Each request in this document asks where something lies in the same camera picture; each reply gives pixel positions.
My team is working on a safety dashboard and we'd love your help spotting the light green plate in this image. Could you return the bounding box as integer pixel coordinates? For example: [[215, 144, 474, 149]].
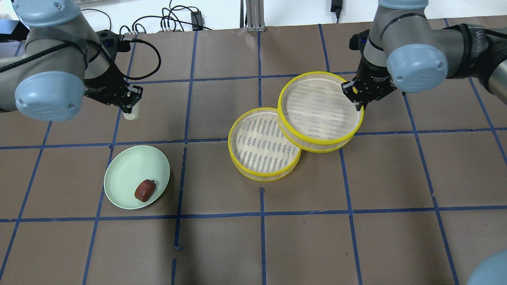
[[103, 145, 171, 210]]

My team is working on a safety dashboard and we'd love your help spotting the aluminium frame post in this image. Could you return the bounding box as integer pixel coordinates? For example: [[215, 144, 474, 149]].
[[245, 0, 266, 32]]

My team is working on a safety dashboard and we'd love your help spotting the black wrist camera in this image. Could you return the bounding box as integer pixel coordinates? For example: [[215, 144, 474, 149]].
[[95, 30, 132, 57]]

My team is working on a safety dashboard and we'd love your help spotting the yellow steamer layer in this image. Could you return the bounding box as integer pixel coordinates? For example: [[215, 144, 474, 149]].
[[227, 108, 302, 182], [277, 71, 364, 153]]

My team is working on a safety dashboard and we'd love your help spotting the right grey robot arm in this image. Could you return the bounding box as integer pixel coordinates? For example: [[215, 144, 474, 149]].
[[342, 0, 507, 109]]

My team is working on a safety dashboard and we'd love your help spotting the brown bun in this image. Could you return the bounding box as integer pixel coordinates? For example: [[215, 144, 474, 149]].
[[134, 180, 157, 202]]

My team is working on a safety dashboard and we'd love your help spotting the black power adapter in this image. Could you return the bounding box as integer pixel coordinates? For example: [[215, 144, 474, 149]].
[[191, 11, 204, 30]]

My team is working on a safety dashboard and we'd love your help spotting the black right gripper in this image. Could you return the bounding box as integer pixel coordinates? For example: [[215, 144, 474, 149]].
[[341, 73, 396, 112]]

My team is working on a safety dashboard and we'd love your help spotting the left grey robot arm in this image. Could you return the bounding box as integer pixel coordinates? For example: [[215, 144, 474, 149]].
[[0, 0, 143, 122]]

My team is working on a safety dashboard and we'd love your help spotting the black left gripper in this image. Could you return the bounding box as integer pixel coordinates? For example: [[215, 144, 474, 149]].
[[84, 79, 143, 114]]

